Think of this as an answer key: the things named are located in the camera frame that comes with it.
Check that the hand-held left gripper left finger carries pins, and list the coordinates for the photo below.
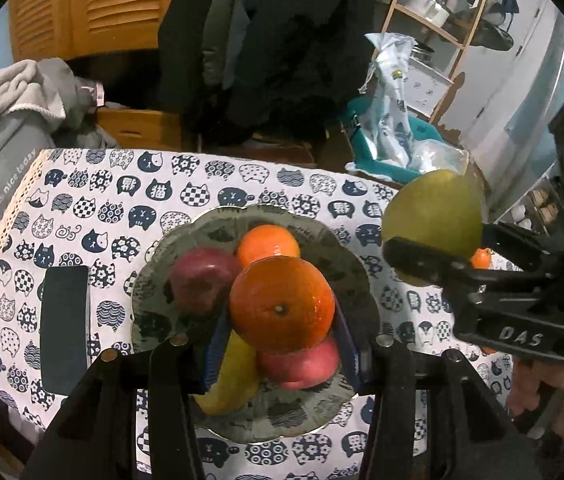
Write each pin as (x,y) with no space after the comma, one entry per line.
(214,352)

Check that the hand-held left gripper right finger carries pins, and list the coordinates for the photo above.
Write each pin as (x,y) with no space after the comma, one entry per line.
(349,355)

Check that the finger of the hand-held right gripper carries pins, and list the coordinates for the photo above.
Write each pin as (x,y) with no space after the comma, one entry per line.
(427,262)
(517,245)

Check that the yellow banana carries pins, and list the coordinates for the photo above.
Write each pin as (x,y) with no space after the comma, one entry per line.
(232,380)

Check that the pink-red apple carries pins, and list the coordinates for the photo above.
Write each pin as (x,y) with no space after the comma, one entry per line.
(299,367)

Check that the large yellow-green pear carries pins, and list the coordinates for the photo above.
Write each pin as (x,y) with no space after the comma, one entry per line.
(432,210)

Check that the dark red apple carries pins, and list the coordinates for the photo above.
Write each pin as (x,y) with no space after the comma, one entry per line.
(204,280)

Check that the large orange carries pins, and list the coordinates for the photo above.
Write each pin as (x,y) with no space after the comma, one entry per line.
(282,305)

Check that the medium orange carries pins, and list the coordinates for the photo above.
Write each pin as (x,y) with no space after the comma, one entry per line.
(268,245)

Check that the scalloped glass plate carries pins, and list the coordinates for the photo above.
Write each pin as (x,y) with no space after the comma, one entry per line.
(196,230)

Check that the person's right hand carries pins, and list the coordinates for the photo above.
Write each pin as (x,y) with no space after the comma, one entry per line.
(557,390)

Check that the small tangerine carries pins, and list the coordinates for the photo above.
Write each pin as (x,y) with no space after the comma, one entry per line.
(486,349)
(481,259)

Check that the grey shelf rack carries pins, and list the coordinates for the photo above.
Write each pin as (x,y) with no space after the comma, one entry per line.
(532,202)

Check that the clear plastic bag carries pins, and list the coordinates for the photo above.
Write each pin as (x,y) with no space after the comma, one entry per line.
(437,155)

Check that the teal basket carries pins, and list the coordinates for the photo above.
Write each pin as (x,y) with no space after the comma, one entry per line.
(422,132)

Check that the dark rectangular slab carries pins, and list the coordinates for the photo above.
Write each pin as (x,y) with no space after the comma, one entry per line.
(64,330)

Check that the white rice bag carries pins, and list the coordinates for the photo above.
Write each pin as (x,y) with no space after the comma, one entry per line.
(392,110)

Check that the white patterned box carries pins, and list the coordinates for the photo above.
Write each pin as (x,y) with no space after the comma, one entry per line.
(427,85)

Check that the cat print tablecloth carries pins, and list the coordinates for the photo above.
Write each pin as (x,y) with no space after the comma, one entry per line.
(111,200)

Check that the wooden shelf rack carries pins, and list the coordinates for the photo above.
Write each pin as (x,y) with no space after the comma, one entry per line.
(467,35)

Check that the wooden cabinet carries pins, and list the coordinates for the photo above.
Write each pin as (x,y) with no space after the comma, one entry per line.
(136,127)

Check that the white pot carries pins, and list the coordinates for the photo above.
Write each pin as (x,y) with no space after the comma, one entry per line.
(427,7)

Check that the black jacket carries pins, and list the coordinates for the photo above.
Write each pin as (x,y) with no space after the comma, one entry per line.
(272,35)

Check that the grey garment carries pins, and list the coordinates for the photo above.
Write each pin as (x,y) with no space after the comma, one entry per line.
(1,170)

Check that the wooden louvered door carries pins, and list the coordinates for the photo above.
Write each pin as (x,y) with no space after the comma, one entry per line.
(86,5)

